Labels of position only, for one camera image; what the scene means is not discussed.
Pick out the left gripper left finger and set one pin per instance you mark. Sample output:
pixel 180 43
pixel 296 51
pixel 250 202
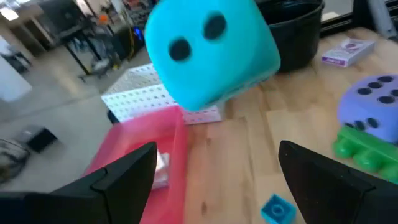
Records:
pixel 93 199

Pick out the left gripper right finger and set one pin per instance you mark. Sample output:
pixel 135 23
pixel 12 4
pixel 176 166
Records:
pixel 335 199

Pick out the green stepped toy block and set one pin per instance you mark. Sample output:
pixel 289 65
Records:
pixel 367 149

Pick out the sky blue small toy block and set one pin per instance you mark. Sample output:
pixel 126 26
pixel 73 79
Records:
pixel 278 211

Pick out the purple foam die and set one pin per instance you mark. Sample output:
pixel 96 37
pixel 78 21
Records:
pixel 373 109

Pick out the maroon playing card box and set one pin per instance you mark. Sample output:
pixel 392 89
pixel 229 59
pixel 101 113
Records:
pixel 348 53

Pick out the teal foam die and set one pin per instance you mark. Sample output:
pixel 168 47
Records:
pixel 217 68

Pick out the small black box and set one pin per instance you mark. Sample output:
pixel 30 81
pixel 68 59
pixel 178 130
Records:
pixel 38 138

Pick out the pink plastic bin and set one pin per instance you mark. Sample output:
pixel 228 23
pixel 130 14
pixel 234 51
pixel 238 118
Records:
pixel 168 133

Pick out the white perforated basket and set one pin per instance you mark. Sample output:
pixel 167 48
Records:
pixel 136 99

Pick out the black bucket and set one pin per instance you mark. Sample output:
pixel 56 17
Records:
pixel 295 40

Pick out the black aluminium table frame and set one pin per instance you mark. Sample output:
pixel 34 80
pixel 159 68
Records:
pixel 342 21

